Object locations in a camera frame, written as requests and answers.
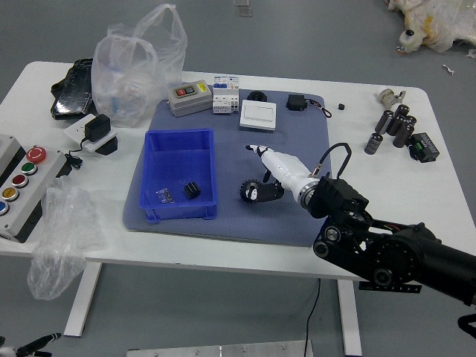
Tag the white table leg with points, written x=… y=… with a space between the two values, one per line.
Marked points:
x=83 y=297
x=349 y=316

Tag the black block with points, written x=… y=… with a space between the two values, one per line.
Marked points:
x=109 y=147

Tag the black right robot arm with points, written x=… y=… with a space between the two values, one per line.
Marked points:
x=398 y=256

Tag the black driver module green terminals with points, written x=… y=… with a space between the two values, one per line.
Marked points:
x=424 y=147

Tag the grey control box coloured buttons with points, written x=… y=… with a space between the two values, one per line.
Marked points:
x=26 y=193

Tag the black table control panel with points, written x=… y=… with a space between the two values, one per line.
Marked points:
x=394 y=288

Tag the blue plastic bin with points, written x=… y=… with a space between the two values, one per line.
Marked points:
x=175 y=169

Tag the black power adapter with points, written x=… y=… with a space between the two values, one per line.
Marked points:
x=97 y=127

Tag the blue-grey foam mat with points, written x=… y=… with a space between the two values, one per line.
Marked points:
x=230 y=230

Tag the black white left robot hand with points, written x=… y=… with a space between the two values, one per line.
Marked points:
x=37 y=344

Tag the black cylindrical capacitor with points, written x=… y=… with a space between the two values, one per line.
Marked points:
x=403 y=135
x=411 y=120
x=396 y=125
x=373 y=144
x=385 y=121
x=402 y=111

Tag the white wall switch panel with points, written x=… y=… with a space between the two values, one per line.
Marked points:
x=257 y=114

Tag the white circuit breaker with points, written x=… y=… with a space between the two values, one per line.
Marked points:
x=225 y=94

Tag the small clear plastic piece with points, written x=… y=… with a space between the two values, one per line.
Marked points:
x=243 y=9

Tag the large clear plastic bag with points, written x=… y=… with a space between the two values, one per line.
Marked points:
x=126 y=85

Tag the white ceramic lamp socket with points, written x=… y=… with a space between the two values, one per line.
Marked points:
x=386 y=97

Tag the white socket plate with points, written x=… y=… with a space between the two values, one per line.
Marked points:
x=74 y=131

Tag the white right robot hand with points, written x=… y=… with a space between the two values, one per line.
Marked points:
x=286 y=169

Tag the large black gear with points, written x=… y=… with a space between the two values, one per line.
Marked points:
x=243 y=187

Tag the black patterned tray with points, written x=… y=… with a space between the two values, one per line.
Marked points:
x=72 y=96

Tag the small black gear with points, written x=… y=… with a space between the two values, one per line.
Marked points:
x=191 y=190

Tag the plastic-wrapped yellow white toy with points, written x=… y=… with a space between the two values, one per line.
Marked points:
x=439 y=22

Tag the white paper scrap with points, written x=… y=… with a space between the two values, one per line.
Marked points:
x=449 y=70

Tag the grey two-button switch box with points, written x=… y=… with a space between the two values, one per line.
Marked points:
x=187 y=98

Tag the small clear screw bag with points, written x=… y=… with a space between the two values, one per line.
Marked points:
x=165 y=196

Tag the black round plastic part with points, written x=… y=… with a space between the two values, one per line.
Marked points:
x=257 y=96

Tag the crumpled clear plastic bag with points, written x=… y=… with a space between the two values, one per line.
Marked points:
x=63 y=230

